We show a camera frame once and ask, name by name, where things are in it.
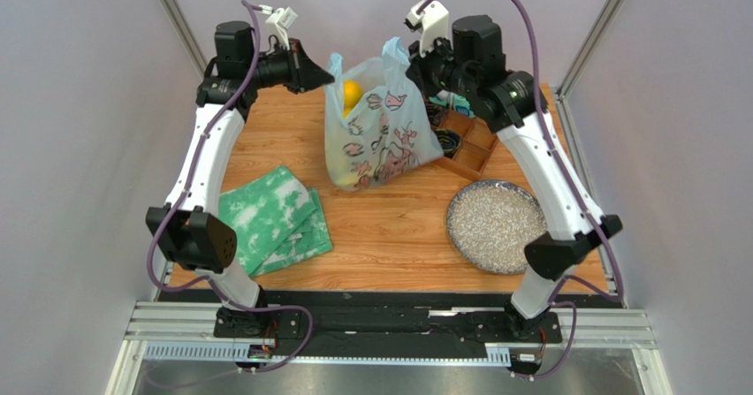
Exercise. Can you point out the aluminium frame rail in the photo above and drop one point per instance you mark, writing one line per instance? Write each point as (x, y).
(174, 343)

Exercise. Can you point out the black item in tray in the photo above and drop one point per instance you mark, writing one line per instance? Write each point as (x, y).
(436, 113)

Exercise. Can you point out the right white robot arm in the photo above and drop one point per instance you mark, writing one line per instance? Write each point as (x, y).
(466, 58)

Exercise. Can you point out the speckled round plate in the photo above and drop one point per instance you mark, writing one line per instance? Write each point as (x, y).
(489, 222)

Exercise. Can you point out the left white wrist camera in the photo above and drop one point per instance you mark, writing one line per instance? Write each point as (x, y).
(278, 21)

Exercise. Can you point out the translucent printed plastic bag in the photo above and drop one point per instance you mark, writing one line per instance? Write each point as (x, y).
(387, 133)

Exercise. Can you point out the brown wooden compartment tray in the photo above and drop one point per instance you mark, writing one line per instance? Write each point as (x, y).
(467, 143)

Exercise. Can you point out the yellow fake lemon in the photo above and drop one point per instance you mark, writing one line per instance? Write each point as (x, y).
(352, 94)

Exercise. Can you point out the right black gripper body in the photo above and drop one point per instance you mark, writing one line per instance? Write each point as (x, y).
(426, 66)

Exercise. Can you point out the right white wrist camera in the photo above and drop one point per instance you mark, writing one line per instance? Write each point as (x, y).
(431, 20)

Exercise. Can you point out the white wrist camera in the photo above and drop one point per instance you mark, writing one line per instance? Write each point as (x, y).
(278, 21)
(431, 20)

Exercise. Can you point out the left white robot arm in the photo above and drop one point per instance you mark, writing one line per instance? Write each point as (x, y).
(187, 229)

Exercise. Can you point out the green white folded cloth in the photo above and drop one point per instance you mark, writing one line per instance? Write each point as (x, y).
(278, 221)

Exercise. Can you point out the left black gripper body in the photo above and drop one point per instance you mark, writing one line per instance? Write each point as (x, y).
(291, 63)

